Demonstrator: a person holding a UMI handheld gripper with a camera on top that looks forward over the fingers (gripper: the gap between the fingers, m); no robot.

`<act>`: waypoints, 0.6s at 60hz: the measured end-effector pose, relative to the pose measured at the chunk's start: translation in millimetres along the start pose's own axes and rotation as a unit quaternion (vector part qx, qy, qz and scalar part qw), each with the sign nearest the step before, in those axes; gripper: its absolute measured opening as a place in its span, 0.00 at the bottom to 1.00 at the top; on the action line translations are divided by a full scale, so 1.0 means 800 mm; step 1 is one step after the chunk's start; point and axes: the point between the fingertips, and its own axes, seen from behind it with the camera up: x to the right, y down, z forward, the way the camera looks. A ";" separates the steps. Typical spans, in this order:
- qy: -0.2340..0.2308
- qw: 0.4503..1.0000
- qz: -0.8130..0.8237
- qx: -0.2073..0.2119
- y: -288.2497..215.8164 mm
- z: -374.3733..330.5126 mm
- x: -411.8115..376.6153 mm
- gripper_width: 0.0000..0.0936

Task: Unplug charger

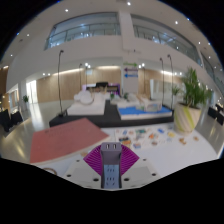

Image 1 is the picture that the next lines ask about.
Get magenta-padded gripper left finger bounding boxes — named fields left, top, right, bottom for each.
left=62, top=145, right=104, bottom=190

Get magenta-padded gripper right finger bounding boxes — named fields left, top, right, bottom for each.
left=118, top=145, right=161, bottom=190

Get white sheet of colourful stickers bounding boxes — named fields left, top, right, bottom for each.
left=114, top=127, right=159, bottom=149

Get flat pink-red board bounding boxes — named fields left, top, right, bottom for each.
left=29, top=117, right=110, bottom=164

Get black display platform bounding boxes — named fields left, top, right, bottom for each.
left=48, top=99, right=175, bottom=129

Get blue-based architectural model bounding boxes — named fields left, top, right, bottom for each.
left=117, top=93, right=174, bottom=121

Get white architectural model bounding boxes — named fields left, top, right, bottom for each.
left=66, top=89, right=107, bottom=117

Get palm in striped pot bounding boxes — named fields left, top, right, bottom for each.
left=171, top=66, right=213, bottom=135

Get dark display screen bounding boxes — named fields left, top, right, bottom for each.
left=81, top=81, right=121, bottom=94

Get black lamp pole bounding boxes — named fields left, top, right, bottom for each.
left=159, top=57, right=166, bottom=108
left=57, top=49, right=66, bottom=118
left=167, top=54, right=175, bottom=111

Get black-draped table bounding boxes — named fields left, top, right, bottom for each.
left=10, top=111, right=24, bottom=126
left=0, top=109, right=11, bottom=133

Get arrow direction signs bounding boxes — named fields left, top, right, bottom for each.
left=122, top=61, right=139, bottom=79

